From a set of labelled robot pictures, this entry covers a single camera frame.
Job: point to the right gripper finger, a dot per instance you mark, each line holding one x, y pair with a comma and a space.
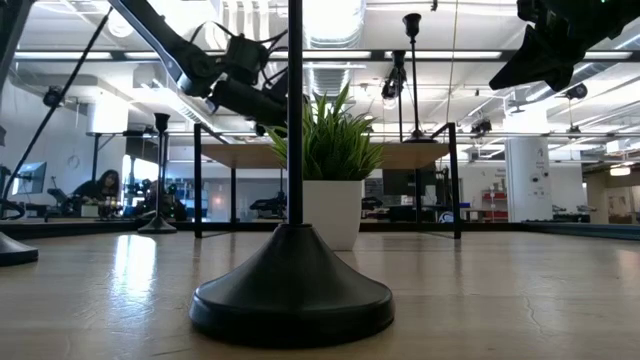
545, 60

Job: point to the black metal candlestick holder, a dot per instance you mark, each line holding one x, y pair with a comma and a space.
157, 227
15, 252
412, 22
292, 290
398, 57

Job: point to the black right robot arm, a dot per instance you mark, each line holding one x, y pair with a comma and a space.
625, 12

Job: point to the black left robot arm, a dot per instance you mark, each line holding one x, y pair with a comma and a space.
240, 100

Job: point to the black ceiling spotlight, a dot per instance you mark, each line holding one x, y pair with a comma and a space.
577, 91
390, 89
481, 126
52, 95

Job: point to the white round pillar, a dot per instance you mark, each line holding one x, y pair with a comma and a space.
527, 180

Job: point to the red storage shelving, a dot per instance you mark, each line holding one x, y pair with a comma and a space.
495, 205

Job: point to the green artificial plant white pot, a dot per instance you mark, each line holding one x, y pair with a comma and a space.
332, 210

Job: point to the wooden riser shelf black legs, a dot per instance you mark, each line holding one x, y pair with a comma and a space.
240, 155

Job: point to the person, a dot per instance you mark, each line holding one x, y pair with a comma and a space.
102, 187

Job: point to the small background monitor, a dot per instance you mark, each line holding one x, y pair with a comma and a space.
30, 177

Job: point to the silver ventilation duct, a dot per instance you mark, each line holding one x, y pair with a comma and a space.
332, 30

